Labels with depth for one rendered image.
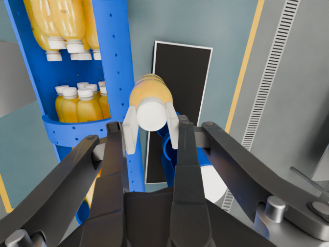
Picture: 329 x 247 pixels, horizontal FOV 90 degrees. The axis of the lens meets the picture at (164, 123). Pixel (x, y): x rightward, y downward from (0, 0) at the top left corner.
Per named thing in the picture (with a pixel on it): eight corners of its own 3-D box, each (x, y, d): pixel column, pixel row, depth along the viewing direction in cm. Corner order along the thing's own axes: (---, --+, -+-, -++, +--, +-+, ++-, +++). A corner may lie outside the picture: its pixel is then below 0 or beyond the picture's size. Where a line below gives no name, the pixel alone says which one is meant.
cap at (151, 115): (130, 111, 22) (129, 116, 20) (152, 91, 21) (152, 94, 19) (151, 131, 23) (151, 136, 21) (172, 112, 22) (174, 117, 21)
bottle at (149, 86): (129, 87, 39) (113, 112, 21) (151, 66, 37) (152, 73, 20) (150, 109, 41) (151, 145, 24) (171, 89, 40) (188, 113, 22)
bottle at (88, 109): (87, 148, 56) (74, 94, 49) (108, 144, 58) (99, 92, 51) (85, 160, 50) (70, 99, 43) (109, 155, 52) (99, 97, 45)
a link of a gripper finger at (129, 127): (134, 154, 15) (127, 155, 15) (138, 126, 22) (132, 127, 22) (129, 124, 14) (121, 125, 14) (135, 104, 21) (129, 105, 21)
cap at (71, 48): (84, 44, 44) (85, 51, 44) (68, 44, 43) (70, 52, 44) (82, 43, 40) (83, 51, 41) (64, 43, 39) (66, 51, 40)
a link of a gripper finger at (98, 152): (123, 158, 14) (86, 163, 13) (129, 133, 18) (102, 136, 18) (120, 142, 13) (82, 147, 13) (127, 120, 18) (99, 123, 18)
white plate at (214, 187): (221, 157, 80) (220, 156, 81) (169, 182, 80) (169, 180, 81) (233, 194, 91) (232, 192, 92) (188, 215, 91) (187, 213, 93)
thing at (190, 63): (144, 175, 204) (144, 184, 190) (152, 41, 149) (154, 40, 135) (184, 174, 214) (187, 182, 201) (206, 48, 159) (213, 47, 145)
